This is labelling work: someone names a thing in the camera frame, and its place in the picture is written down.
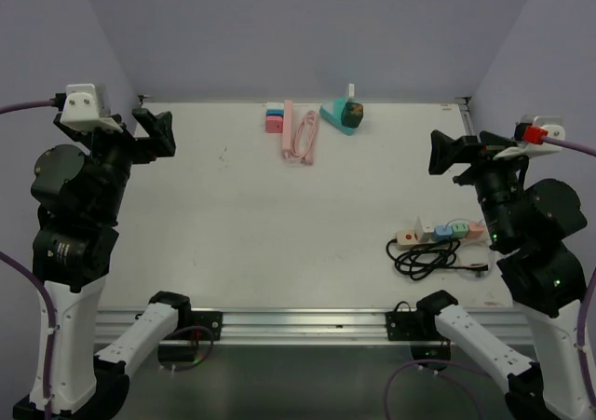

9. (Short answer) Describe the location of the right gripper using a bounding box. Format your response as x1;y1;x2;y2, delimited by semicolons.
427;128;538;243

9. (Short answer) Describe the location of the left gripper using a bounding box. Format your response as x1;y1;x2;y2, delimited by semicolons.
56;105;174;220

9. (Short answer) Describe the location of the beige power strip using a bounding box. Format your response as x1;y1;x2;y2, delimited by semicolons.
395;230;490;251

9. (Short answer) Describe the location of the blue plug adapter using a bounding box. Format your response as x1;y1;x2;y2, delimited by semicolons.
265;109;284;117

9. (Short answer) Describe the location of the pink plug adapter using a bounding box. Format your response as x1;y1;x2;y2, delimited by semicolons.
264;115;283;134

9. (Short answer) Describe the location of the pink power strip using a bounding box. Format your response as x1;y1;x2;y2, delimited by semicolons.
281;100;293;160

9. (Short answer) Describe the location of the pink power cord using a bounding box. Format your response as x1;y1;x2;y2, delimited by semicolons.
289;110;321;166

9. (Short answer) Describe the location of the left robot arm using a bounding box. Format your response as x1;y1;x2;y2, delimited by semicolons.
13;108;194;419

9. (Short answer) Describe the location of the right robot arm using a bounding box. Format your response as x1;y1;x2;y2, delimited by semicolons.
414;124;595;419

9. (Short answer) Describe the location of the salmon cube charger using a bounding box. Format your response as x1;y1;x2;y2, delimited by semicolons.
466;223;487;239

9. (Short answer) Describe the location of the light blue cube charger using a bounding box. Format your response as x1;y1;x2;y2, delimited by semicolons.
433;224;454;242

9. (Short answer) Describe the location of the dark green cube charger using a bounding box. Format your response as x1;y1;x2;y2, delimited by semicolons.
341;102;364;129

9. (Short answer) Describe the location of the teal triangular power strip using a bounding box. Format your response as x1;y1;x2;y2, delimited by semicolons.
319;97;356;136

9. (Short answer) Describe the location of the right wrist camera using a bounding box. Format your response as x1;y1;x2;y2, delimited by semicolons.
494;115;566;160

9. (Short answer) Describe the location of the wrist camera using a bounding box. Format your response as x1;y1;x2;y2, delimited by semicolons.
60;83;122;133
494;115;566;160

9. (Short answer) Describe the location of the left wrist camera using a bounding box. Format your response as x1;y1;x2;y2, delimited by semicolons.
60;83;122;133

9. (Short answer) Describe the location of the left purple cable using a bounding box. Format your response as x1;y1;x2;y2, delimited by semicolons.
0;97;64;420

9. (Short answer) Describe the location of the purple cable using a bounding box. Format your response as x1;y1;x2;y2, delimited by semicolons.
382;135;596;420
0;97;64;420

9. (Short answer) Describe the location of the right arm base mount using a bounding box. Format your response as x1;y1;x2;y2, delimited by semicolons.
385;301;452;360

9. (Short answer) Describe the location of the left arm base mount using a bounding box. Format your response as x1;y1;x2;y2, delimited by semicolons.
157;311;224;372

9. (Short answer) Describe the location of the aluminium front rail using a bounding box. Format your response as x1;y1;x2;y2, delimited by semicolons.
95;307;533;346

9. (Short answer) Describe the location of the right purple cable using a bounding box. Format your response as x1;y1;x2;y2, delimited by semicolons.
382;135;596;420

